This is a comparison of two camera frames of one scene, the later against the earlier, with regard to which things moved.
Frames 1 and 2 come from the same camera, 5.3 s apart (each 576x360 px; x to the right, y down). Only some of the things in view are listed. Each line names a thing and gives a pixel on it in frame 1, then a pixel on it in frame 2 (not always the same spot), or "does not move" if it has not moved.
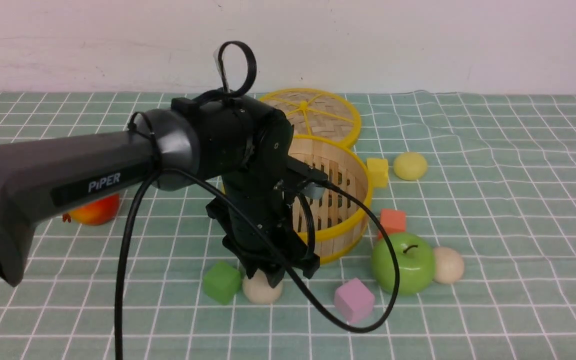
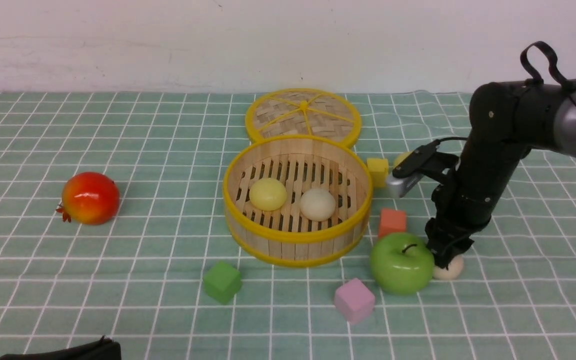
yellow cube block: [378, 170] does not move
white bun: [449, 265] does not move
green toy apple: [416, 262] does not move
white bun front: [258, 290] → [317, 204]
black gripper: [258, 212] → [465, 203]
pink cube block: [354, 300] does not move
